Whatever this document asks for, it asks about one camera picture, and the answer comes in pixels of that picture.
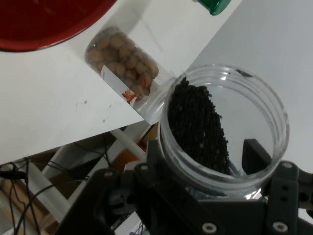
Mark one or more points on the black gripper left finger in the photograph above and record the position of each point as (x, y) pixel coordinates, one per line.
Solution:
(151, 191)

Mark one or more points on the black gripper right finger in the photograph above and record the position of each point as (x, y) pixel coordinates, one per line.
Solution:
(288, 195)

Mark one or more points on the clear jar with black seeds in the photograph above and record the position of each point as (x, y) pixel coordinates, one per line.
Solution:
(256, 110)

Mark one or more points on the peanut jar with white lid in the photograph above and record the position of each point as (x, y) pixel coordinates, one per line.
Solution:
(122, 58)

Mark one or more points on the spice bottle with green cap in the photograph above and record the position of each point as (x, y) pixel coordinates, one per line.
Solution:
(212, 5)

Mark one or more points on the red bowl with black rim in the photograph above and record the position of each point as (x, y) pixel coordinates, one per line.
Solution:
(36, 19)

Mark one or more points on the white table leg frame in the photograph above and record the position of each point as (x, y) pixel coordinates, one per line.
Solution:
(128, 144)

